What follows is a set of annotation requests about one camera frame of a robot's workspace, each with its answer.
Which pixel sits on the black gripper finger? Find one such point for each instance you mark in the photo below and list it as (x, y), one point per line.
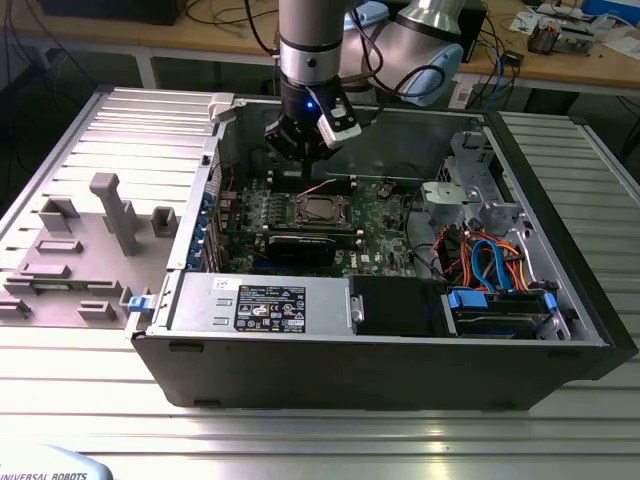
(282, 142)
(317, 150)

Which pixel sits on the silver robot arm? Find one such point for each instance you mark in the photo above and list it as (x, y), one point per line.
(310, 30)

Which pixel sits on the CPU socket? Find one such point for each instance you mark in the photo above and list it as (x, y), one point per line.
(299, 221)

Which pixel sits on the beige plastic latch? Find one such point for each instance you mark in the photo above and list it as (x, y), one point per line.
(220, 107)

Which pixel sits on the round coin battery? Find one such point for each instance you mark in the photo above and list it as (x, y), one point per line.
(386, 189)

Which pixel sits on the wooden desk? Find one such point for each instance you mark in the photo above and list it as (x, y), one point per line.
(225, 37)

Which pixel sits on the black graphics card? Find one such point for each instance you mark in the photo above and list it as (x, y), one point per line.
(300, 250)

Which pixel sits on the green motherboard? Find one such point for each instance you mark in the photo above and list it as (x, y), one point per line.
(385, 235)

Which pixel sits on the metal drive cage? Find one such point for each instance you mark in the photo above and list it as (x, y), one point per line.
(440, 197)

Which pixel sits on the silver power supply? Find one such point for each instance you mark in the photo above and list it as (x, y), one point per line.
(200, 305)

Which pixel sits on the hard disk in blue carrier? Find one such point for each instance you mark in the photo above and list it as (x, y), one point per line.
(467, 300)

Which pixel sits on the blue plastic latch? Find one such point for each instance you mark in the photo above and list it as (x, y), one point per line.
(140, 304)

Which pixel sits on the small black adapter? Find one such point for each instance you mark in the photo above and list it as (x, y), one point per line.
(513, 57)

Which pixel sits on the black box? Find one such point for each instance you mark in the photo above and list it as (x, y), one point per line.
(100, 12)

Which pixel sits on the black PC case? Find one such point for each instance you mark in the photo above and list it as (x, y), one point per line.
(350, 375)

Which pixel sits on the grey parts rack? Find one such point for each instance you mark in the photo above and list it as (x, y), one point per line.
(90, 280)

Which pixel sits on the small black heatsink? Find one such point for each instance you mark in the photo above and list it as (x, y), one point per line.
(541, 40)

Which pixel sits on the grey metal device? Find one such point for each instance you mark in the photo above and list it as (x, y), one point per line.
(575, 42)

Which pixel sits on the blue box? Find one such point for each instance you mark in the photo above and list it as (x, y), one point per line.
(610, 7)

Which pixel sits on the pale blue teach pendant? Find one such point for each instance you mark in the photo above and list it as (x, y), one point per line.
(50, 465)

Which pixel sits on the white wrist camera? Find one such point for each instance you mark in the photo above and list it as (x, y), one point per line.
(340, 127)

